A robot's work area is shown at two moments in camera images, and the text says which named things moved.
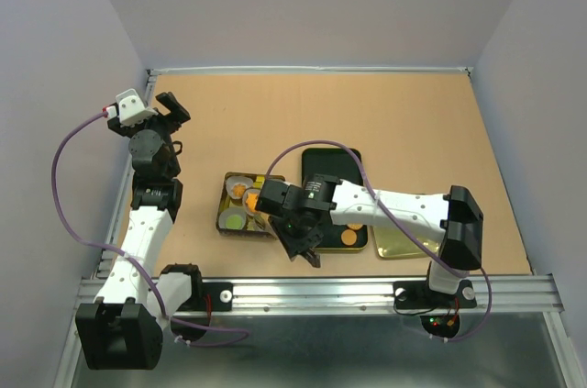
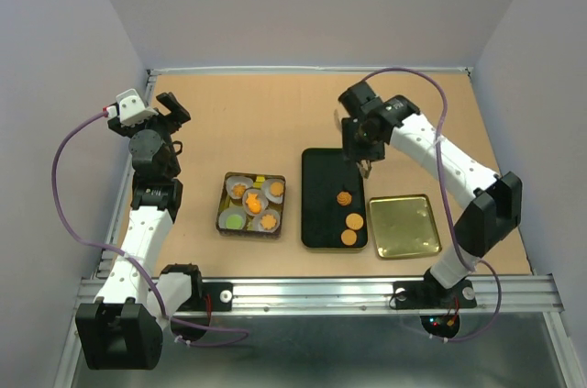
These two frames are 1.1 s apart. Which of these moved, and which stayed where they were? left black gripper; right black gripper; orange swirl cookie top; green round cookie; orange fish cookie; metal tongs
Moved: metal tongs; right black gripper
Stayed: left black gripper; orange fish cookie; orange swirl cookie top; green round cookie
